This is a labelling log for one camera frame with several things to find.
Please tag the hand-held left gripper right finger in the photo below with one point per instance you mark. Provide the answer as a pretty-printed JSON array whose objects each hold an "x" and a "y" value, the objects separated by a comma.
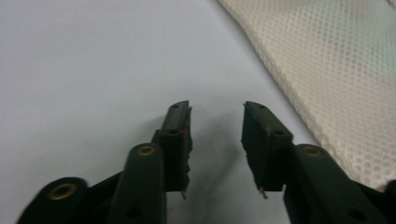
[{"x": 264, "y": 149}]

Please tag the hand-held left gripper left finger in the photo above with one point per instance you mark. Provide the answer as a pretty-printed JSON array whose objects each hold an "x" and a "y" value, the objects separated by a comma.
[{"x": 174, "y": 146}]

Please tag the white mesh laundry bag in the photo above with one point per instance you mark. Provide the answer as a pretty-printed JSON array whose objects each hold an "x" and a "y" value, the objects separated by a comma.
[{"x": 336, "y": 77}]

